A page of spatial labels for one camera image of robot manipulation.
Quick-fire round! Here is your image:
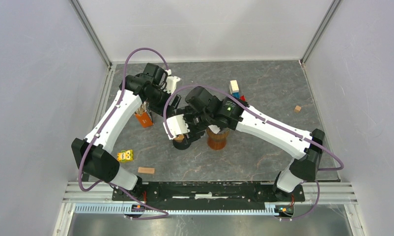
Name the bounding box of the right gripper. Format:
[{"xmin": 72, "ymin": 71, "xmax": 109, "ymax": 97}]
[{"xmin": 173, "ymin": 106, "xmax": 213, "ymax": 145}]

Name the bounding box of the amber glass carafe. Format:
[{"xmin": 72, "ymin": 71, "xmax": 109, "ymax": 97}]
[{"xmin": 206, "ymin": 128, "xmax": 230, "ymax": 150}]

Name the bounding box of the orange coffee filter box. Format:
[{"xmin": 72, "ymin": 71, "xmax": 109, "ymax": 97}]
[{"xmin": 134, "ymin": 102, "xmax": 154, "ymax": 128}]

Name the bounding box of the dark red cup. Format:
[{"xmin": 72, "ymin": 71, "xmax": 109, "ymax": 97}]
[{"xmin": 172, "ymin": 139, "xmax": 192, "ymax": 150}]

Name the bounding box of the white paper coffee filter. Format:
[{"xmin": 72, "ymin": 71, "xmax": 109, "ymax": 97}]
[{"xmin": 208, "ymin": 125, "xmax": 221, "ymax": 134}]

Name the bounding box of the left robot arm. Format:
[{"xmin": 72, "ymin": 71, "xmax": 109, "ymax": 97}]
[{"xmin": 71, "ymin": 63, "xmax": 180, "ymax": 200}]

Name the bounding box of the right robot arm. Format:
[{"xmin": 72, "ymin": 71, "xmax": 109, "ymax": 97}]
[{"xmin": 166, "ymin": 86, "xmax": 325, "ymax": 201}]

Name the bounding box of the stacked toy brick tower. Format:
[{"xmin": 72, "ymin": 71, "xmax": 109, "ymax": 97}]
[{"xmin": 229, "ymin": 80, "xmax": 240, "ymax": 98}]

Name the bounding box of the yellow green toy block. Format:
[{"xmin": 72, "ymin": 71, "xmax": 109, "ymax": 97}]
[{"xmin": 116, "ymin": 149, "xmax": 134, "ymax": 163}]

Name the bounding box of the small wooden block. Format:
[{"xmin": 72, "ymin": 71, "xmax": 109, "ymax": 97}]
[{"xmin": 138, "ymin": 167, "xmax": 155, "ymax": 175}]

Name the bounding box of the small wooden cube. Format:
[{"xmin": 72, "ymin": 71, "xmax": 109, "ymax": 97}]
[{"xmin": 293, "ymin": 105, "xmax": 302, "ymax": 113}]

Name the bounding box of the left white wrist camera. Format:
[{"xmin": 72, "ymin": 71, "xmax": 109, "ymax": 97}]
[{"xmin": 164, "ymin": 69, "xmax": 181, "ymax": 94}]

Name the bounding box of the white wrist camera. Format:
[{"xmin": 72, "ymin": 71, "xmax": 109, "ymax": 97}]
[
  {"xmin": 163, "ymin": 114, "xmax": 190, "ymax": 140},
  {"xmin": 164, "ymin": 69, "xmax": 181, "ymax": 94}
]

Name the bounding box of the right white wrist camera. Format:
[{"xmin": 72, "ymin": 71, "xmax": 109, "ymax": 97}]
[{"xmin": 163, "ymin": 114, "xmax": 190, "ymax": 140}]

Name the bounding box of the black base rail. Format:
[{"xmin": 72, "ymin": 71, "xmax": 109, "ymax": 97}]
[{"xmin": 129, "ymin": 181, "xmax": 306, "ymax": 211}]

